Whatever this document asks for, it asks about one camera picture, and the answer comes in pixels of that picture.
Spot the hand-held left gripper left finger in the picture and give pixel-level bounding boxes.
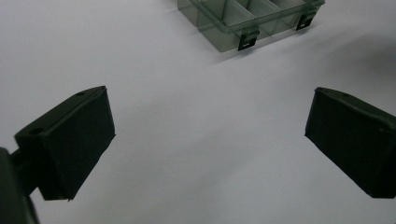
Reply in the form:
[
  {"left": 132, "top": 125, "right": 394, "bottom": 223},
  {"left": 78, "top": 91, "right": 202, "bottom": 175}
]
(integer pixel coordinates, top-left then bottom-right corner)
[{"left": 13, "top": 85, "right": 117, "bottom": 202}]

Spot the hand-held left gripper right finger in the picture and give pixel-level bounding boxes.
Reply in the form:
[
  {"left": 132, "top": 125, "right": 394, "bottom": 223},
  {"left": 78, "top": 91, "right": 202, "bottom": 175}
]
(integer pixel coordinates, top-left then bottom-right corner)
[{"left": 304, "top": 87, "right": 396, "bottom": 199}]

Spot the clear plastic compartment box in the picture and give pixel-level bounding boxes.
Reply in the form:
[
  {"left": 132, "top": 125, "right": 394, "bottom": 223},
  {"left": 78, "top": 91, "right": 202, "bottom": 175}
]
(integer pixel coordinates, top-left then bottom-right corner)
[{"left": 177, "top": 0, "right": 326, "bottom": 53}]

